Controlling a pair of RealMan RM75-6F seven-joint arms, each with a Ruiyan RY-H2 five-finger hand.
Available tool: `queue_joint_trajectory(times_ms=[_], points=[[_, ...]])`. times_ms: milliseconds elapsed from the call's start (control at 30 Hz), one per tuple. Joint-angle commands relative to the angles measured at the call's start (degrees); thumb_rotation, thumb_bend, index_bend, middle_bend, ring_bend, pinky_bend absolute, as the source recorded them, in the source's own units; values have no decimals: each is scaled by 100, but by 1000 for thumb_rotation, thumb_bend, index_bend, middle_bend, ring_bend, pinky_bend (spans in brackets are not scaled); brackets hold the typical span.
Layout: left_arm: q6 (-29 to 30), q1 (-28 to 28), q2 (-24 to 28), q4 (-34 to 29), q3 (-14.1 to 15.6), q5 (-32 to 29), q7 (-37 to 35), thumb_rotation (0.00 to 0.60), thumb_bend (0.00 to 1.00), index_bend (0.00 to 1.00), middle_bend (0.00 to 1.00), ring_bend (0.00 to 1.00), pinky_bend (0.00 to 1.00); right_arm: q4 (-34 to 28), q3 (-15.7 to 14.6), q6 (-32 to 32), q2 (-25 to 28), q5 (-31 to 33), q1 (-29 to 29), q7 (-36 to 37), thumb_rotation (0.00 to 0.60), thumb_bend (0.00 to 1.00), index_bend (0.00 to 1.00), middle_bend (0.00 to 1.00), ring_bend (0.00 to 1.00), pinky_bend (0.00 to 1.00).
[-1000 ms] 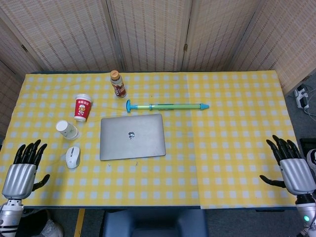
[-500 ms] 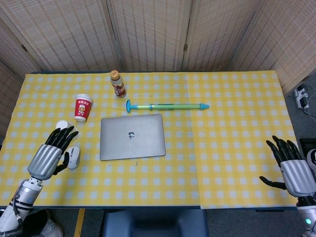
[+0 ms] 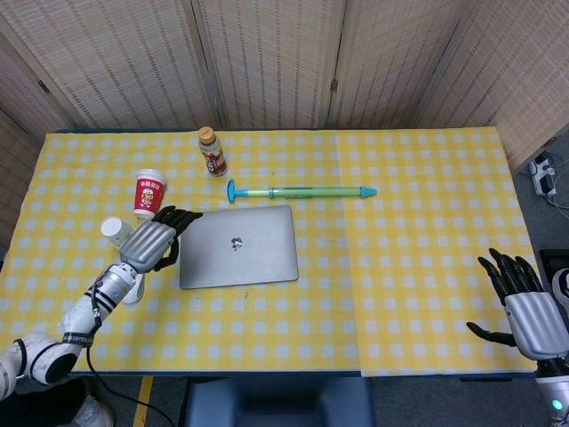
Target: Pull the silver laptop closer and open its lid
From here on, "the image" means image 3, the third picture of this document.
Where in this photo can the red paper cup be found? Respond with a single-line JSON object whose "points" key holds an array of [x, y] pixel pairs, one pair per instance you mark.
{"points": [[149, 195]]}

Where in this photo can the white sneaker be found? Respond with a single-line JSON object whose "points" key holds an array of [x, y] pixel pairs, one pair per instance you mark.
{"points": [[95, 413]]}

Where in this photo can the yellow checkered tablecloth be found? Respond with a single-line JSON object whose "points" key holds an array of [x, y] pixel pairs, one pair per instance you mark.
{"points": [[427, 267], [222, 320]]}

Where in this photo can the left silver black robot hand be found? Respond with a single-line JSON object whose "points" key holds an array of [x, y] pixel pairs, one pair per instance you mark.
{"points": [[146, 244]]}

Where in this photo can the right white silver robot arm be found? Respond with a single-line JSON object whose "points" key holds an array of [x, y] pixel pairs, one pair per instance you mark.
{"points": [[553, 391]]}

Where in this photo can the Costa coffee bottle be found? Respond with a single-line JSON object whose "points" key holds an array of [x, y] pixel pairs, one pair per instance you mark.
{"points": [[213, 155]]}

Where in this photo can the white power strip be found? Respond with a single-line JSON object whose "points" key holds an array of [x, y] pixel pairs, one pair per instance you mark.
{"points": [[544, 173]]}

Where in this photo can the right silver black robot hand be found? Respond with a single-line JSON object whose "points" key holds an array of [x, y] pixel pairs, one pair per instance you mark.
{"points": [[533, 320]]}

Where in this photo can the dark blue chair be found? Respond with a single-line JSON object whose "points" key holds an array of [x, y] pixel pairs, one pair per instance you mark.
{"points": [[275, 405]]}

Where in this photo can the grey laptop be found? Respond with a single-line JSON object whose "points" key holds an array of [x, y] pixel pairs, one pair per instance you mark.
{"points": [[249, 262]]}

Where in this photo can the woven folding screen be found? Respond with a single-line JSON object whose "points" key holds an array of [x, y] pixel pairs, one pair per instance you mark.
{"points": [[275, 62]]}

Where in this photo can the green blue toy water pump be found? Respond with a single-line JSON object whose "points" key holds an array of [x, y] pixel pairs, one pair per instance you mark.
{"points": [[306, 192]]}

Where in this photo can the white paper cup stack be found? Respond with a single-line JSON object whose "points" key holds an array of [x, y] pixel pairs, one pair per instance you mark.
{"points": [[113, 229]]}

